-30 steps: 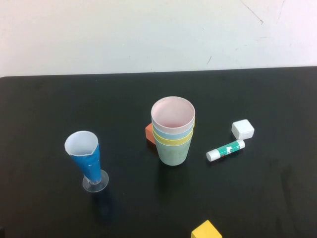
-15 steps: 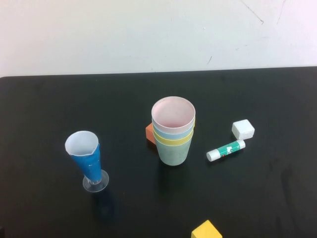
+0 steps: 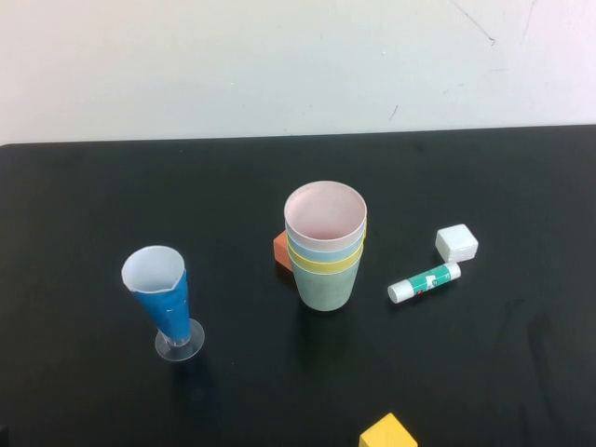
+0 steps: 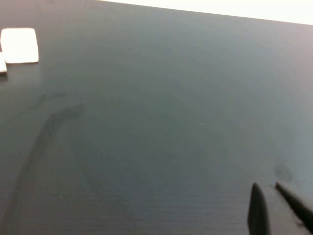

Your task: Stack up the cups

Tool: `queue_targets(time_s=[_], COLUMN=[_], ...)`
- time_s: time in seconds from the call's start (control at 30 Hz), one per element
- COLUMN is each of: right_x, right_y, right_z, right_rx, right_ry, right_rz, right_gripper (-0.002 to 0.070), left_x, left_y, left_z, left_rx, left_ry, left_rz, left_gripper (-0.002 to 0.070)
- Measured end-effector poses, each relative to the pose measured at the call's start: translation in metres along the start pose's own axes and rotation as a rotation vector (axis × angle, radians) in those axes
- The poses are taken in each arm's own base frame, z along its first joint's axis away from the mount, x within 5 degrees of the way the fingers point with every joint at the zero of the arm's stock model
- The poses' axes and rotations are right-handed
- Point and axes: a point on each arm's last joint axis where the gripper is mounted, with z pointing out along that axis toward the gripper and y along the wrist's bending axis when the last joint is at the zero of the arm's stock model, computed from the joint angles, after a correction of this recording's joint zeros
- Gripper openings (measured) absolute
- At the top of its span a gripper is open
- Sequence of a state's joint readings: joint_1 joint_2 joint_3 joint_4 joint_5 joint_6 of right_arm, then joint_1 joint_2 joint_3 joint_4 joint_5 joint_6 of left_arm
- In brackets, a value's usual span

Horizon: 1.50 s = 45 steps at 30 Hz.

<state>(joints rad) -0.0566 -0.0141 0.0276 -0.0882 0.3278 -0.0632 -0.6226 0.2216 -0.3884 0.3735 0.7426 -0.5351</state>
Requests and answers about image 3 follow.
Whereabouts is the pink plastic cup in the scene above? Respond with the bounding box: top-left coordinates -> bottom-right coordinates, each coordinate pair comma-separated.
283,181 -> 369,252

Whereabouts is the yellow plastic cup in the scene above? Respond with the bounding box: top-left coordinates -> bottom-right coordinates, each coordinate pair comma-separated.
287,244 -> 364,277

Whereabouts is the orange foam block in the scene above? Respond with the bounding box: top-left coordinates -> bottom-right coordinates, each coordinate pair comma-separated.
272,231 -> 295,276

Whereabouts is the blue-taped conical measuring glass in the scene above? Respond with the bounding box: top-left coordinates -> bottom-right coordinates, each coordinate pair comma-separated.
120,245 -> 206,363

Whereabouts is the white foam cube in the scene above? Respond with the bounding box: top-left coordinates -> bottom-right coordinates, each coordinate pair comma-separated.
435,223 -> 480,262

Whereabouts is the green plastic cup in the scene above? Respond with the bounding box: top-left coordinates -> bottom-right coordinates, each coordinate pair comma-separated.
291,260 -> 360,312

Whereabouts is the green white glue stick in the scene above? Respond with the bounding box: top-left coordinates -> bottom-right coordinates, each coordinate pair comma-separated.
386,261 -> 463,305

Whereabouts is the blue plastic cup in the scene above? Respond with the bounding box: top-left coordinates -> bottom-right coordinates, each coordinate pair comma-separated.
284,230 -> 366,265

